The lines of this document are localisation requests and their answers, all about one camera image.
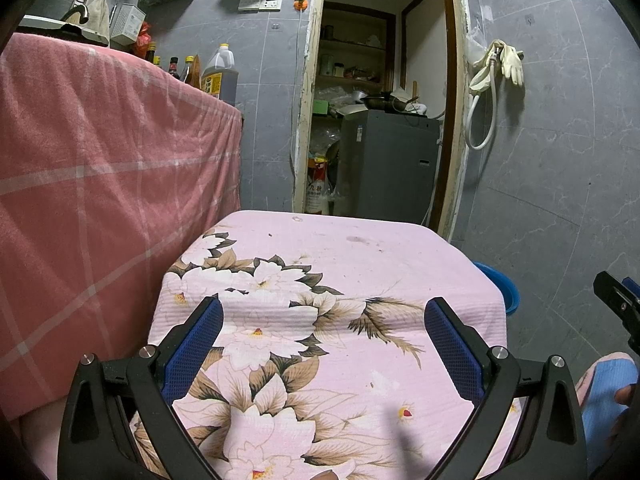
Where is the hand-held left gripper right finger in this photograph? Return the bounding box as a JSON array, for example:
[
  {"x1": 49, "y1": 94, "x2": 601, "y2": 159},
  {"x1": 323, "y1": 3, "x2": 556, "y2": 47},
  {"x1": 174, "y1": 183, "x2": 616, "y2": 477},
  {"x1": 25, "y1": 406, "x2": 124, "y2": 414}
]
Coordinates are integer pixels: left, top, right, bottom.
[{"x1": 423, "y1": 296, "x2": 588, "y2": 480}]

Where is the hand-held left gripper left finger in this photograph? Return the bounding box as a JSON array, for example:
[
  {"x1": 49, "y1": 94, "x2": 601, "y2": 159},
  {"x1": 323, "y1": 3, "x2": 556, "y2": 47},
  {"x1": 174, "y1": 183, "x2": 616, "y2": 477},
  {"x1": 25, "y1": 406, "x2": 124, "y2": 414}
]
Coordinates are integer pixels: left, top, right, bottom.
[{"x1": 56, "y1": 296, "x2": 225, "y2": 480}]

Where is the blue plastic bucket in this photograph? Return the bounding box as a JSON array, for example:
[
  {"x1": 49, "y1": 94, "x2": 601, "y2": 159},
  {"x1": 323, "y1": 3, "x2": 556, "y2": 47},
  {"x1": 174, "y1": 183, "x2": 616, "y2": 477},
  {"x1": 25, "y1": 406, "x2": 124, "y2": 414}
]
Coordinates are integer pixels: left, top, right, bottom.
[{"x1": 472, "y1": 260, "x2": 521, "y2": 316}]

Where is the light blue cloth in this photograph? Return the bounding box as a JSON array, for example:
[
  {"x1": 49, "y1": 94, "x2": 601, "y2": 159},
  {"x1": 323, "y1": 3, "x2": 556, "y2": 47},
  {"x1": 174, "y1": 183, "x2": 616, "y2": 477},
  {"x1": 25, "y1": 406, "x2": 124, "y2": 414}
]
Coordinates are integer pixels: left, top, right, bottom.
[{"x1": 574, "y1": 352, "x2": 639, "y2": 477}]

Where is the pink floral tablecloth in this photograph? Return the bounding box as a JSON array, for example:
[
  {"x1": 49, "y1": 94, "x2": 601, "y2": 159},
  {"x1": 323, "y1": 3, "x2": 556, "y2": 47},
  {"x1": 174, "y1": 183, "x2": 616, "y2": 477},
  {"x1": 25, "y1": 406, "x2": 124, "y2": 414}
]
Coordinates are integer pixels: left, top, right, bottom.
[{"x1": 130, "y1": 209, "x2": 509, "y2": 480}]

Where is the pink plaid cloth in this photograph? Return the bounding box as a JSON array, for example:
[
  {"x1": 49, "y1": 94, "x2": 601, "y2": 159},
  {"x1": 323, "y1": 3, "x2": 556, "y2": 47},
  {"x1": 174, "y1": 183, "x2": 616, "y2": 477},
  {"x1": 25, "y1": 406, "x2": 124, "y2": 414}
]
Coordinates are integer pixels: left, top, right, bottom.
[{"x1": 0, "y1": 32, "x2": 245, "y2": 480}]

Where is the grey washing machine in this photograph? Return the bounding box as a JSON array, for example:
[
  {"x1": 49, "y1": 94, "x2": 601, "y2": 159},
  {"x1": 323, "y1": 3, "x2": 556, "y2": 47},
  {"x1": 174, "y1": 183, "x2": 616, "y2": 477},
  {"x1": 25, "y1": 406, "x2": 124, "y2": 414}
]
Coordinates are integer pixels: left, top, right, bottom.
[{"x1": 335, "y1": 109, "x2": 444, "y2": 224}]

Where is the red white bottle by door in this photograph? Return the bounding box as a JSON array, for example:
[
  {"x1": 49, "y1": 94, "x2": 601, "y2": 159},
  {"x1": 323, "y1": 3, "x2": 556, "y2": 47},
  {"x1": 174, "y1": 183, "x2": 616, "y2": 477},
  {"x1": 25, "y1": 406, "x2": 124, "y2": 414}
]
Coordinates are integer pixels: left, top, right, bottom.
[{"x1": 305, "y1": 157, "x2": 334, "y2": 214}]

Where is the cream rubber glove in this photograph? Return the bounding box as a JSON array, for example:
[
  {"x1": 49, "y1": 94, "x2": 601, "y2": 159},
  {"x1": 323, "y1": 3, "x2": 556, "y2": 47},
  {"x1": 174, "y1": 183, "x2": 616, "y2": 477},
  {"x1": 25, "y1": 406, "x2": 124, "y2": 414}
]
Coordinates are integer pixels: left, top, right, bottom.
[
  {"x1": 468, "y1": 39, "x2": 504, "y2": 94},
  {"x1": 501, "y1": 43, "x2": 525, "y2": 86}
]

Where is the black wok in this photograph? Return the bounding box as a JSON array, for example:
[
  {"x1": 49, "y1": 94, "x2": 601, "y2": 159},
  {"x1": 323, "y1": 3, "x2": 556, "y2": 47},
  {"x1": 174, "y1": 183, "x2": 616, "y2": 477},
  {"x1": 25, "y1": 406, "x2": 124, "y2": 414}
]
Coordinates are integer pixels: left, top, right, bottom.
[{"x1": 360, "y1": 90, "x2": 396, "y2": 111}]

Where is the cooking oil jug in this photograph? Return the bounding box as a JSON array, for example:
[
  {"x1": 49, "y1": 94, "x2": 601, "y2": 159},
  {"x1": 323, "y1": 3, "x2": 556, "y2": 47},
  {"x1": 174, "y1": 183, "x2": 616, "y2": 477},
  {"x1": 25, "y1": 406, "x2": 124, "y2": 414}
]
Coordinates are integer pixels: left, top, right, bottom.
[{"x1": 200, "y1": 43, "x2": 240, "y2": 107}]

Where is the clear plastic bag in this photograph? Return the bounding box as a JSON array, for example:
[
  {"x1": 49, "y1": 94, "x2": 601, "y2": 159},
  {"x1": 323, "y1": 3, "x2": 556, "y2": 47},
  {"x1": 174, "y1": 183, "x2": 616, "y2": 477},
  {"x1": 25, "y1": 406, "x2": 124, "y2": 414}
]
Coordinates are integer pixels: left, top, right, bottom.
[{"x1": 465, "y1": 24, "x2": 489, "y2": 62}]

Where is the wooden storage shelf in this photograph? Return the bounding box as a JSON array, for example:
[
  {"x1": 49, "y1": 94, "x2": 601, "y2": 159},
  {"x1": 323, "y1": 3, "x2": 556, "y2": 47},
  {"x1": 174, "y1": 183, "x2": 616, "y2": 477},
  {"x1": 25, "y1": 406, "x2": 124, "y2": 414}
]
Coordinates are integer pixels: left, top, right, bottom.
[{"x1": 317, "y1": 7, "x2": 397, "y2": 111}]

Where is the beige hanging rag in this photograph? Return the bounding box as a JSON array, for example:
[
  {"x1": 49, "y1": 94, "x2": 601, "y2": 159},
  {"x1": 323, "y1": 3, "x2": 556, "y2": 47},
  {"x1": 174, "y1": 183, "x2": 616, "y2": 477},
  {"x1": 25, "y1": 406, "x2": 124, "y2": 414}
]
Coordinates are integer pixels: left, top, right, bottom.
[{"x1": 87, "y1": 0, "x2": 111, "y2": 44}]

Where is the white sink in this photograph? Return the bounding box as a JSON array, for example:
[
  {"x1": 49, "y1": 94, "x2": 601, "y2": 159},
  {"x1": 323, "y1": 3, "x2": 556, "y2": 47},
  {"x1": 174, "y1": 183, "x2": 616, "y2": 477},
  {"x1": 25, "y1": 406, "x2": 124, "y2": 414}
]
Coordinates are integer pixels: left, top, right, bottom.
[{"x1": 17, "y1": 14, "x2": 109, "y2": 44}]

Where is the wooden door frame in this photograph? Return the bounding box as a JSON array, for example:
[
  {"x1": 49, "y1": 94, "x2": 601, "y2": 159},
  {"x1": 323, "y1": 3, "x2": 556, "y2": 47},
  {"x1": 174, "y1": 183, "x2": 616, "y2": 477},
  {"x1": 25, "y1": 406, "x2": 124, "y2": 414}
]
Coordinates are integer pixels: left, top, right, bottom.
[{"x1": 291, "y1": 0, "x2": 472, "y2": 242}]

